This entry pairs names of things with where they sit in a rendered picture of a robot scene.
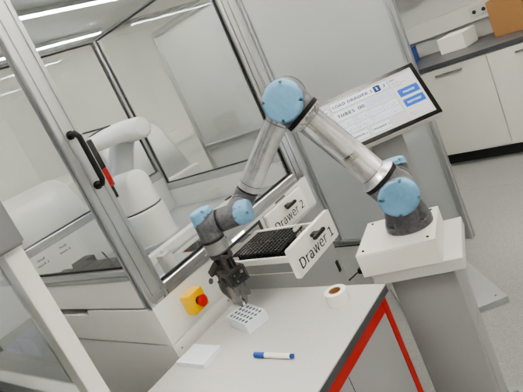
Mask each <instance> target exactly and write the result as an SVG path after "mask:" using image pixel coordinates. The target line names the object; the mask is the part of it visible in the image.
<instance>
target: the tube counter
mask: <svg viewBox="0 0 523 392"><path fill-rule="evenodd" d="M394 96H395V94H394V93H393V92H392V90H391V89H390V90H389V91H387V92H384V93H382V94H380V95H377V96H375V97H373V98H370V99H369V100H366V101H363V102H362V103H359V104H357V105H356V108H357V109H358V111H359V112H360V111H362V110H366V109H367V108H369V107H372V106H374V105H376V104H379V103H381V102H384V101H385V100H388V99H391V98H392V97H394Z"/></svg>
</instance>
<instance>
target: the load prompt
mask: <svg viewBox="0 0 523 392"><path fill-rule="evenodd" d="M389 88H390V86H389V84H388V83H387V81H386V80H384V81H382V82H379V83H377V84H375V85H373V86H370V87H368V88H366V89H363V90H361V91H359V92H358V93H354V94H353V95H351V96H348V97H346V98H344V99H341V100H339V101H337V102H334V103H332V104H330V105H328V106H329V108H330V110H331V111H332V113H335V112H336V111H339V110H341V109H343V108H346V107H348V106H350V105H353V104H355V103H357V102H360V101H361V100H364V99H366V98H368V97H370V96H373V95H375V94H377V93H380V92H382V91H384V90H386V89H389Z"/></svg>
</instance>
